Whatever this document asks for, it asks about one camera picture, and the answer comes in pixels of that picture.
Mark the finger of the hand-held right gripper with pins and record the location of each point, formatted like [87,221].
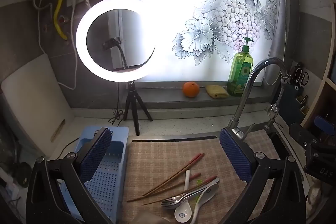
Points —
[302,134]
[324,123]

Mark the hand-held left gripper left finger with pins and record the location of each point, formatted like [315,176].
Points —
[94,154]

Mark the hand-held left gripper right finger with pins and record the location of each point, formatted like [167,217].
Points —
[236,158]

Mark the blue plastic utensil basket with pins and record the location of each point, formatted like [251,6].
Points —
[110,176]

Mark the white ceramic spoon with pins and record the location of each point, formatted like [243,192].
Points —
[182,214]
[210,191]

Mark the green plastic spoon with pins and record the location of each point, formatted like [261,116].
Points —
[199,183]

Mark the metal fork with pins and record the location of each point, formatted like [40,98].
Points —
[169,204]

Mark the person's right hand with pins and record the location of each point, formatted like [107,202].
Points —
[315,196]

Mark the dark blue knife block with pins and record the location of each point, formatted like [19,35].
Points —
[294,100]

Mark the wooden shelf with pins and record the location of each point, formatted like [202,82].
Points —
[323,87]

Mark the black scissors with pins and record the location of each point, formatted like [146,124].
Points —
[300,75]

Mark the checked beige cloth mat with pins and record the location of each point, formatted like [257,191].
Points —
[157,155]

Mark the yellow cloth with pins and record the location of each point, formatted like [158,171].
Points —
[216,91]

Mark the chrome faucet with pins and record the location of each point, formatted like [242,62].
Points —
[249,82]

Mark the orange fruit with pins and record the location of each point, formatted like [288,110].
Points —
[191,89]

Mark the white cutting board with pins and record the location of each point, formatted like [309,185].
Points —
[34,98]

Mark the green dish soap bottle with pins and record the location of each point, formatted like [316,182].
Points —
[240,71]

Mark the black gooseneck phone clamp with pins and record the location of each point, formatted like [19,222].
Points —
[111,43]

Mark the grape print window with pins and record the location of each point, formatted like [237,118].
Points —
[183,3]

